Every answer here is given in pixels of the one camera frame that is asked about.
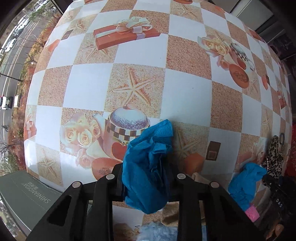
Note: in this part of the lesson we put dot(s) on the blue cloth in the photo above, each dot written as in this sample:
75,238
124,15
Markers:
145,171
243,186

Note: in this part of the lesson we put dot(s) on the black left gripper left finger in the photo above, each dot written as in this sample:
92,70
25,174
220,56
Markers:
83,211

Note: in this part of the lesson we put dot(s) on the beige knitted sock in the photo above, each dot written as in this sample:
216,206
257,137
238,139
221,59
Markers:
170,213

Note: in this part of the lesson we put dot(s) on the leopard print scrunchie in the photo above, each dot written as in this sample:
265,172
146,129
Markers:
272,162

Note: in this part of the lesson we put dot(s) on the light blue fluffy fabric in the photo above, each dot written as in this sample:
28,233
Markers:
157,231

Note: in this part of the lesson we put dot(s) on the grey cardboard storage box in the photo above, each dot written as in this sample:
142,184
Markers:
26,198

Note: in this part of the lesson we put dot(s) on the checkered patterned tablecloth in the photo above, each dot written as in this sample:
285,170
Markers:
110,69

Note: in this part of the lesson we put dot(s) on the pink sponge block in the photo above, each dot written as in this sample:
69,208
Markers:
252,213

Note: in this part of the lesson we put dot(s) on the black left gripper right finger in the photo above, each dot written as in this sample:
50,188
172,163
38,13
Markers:
224,219

